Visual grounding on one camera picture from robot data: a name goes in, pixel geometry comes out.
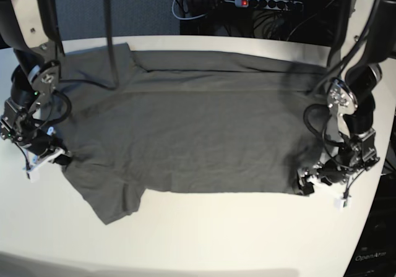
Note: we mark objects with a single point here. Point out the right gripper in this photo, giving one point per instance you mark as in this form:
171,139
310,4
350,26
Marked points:
47,149

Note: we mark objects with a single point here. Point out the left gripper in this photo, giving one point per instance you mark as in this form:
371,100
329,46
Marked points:
322,176

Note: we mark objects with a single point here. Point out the dark grey T-shirt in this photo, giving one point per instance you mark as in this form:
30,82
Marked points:
188,122

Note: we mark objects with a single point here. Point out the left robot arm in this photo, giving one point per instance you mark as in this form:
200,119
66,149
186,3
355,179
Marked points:
343,124

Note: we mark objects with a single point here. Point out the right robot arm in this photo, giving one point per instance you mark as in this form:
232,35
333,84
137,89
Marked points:
35,106

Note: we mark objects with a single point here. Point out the black OpenArm base box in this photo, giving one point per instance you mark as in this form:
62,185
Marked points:
375,252

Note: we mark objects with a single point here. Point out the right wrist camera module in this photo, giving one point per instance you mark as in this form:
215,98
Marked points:
33,175

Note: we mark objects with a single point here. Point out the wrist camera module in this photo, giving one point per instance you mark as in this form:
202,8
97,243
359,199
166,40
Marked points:
33,175
342,203

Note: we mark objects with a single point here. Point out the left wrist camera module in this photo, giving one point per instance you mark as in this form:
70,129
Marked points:
342,203

